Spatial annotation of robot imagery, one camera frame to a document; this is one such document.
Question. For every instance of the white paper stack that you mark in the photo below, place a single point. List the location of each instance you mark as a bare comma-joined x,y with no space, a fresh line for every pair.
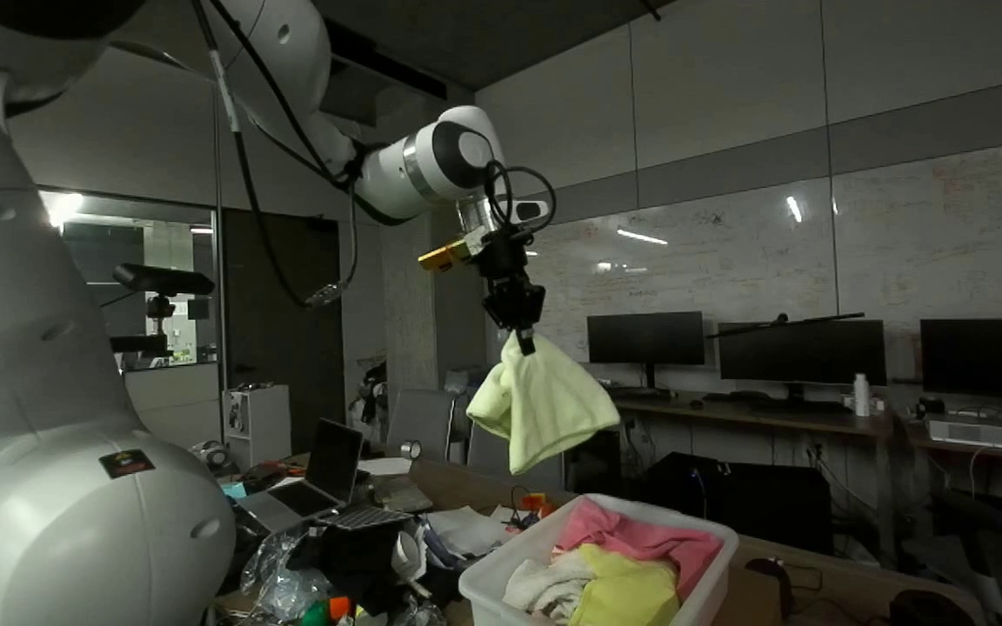
468,535

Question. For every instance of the orange ball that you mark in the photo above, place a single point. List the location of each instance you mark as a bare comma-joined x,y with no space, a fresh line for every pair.
340,606

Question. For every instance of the black camera on stand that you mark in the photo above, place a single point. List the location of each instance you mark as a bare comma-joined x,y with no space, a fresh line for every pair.
164,280

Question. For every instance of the white terry towel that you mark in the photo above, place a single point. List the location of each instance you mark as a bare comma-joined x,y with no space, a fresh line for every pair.
535,585

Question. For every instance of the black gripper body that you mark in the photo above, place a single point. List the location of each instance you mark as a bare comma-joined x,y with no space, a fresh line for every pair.
510,282

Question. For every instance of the crumpled plastic bottle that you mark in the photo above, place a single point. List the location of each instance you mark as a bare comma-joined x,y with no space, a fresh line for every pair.
287,585

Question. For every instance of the long wooden desk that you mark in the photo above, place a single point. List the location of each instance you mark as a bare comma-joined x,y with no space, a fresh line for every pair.
754,414

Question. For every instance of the black box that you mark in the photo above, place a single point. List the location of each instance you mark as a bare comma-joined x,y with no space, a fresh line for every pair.
357,552

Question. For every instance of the pale yellow cloth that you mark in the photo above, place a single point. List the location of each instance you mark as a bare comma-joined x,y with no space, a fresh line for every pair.
541,404

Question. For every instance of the white desk device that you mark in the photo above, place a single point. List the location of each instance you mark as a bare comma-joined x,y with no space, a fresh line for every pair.
967,434

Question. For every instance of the white cabinet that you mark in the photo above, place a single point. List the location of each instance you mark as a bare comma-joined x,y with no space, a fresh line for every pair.
258,424

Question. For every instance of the black computer monitor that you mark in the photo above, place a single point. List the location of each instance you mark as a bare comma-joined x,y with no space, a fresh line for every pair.
643,335
989,356
802,348

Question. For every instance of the white bottle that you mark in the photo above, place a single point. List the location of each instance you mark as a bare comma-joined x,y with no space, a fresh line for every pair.
861,399

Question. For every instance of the large black bag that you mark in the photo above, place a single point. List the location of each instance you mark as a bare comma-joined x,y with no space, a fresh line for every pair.
745,498

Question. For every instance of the small orange object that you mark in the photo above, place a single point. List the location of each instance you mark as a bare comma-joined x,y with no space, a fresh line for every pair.
534,504

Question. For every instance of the pink cloth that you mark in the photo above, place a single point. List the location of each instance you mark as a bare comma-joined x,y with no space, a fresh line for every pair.
651,542

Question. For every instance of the white plastic storage box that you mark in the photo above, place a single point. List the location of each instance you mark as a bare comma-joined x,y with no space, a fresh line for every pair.
483,596

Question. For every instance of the grey office chair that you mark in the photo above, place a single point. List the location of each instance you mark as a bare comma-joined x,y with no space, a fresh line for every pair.
483,458

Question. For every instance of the green ball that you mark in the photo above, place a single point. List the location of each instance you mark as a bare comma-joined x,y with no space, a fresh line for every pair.
314,614

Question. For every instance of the grey open laptop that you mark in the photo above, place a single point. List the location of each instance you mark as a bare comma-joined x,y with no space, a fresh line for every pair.
331,465

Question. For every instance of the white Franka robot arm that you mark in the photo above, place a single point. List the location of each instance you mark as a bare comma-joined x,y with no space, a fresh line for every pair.
59,523

